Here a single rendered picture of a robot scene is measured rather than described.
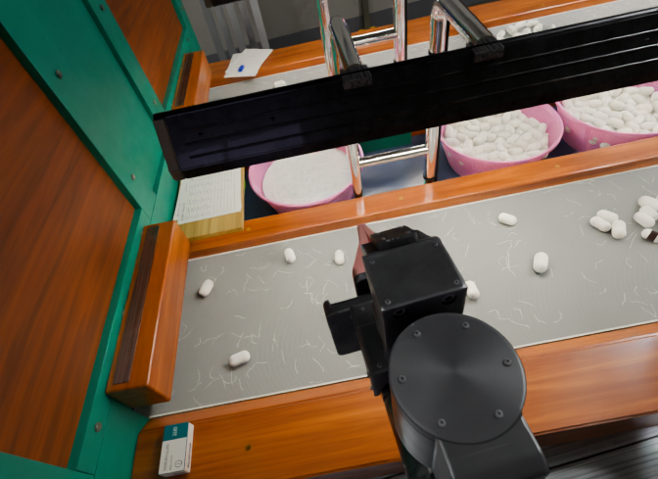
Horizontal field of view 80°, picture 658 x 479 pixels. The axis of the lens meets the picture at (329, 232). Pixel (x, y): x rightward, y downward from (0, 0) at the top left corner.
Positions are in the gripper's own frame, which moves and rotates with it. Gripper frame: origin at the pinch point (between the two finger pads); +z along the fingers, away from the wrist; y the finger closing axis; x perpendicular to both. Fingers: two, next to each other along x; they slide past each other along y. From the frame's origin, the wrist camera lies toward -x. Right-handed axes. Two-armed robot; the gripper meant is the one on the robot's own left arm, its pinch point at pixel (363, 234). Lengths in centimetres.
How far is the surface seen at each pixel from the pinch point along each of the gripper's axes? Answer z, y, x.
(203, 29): 277, 42, 65
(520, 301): 5.2, -24.8, 32.0
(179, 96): 76, 28, 17
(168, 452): -3.7, 31.2, 27.9
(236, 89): 96, 16, 28
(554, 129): 41, -53, 30
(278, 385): 2.9, 16.1, 32.1
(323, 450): -8.3, 10.9, 30.1
